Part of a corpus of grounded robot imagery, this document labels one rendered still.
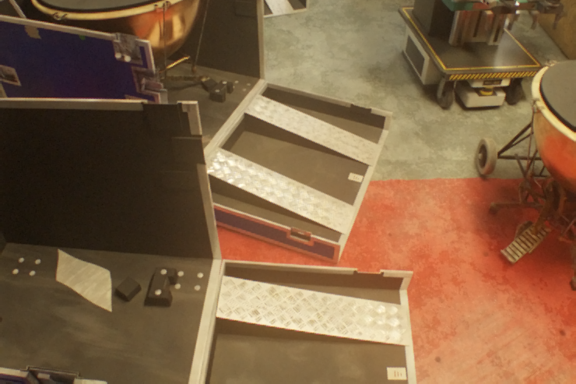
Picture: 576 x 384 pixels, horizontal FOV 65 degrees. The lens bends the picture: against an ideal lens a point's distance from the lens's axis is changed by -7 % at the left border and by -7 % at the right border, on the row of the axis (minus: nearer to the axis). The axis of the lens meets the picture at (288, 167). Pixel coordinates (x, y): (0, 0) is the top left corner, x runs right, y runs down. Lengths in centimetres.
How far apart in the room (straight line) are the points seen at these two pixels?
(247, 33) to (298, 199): 106
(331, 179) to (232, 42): 104
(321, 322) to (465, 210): 103
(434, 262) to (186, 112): 135
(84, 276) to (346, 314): 108
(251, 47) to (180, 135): 144
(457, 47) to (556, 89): 129
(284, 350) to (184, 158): 85
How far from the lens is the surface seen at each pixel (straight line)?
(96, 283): 209
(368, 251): 230
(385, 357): 201
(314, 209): 236
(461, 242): 244
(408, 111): 314
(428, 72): 322
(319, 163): 264
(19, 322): 212
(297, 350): 198
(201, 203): 179
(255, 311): 193
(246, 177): 242
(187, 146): 160
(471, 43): 337
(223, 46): 303
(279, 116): 277
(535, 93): 209
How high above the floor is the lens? 181
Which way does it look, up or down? 43 degrees down
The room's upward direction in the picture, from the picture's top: straight up
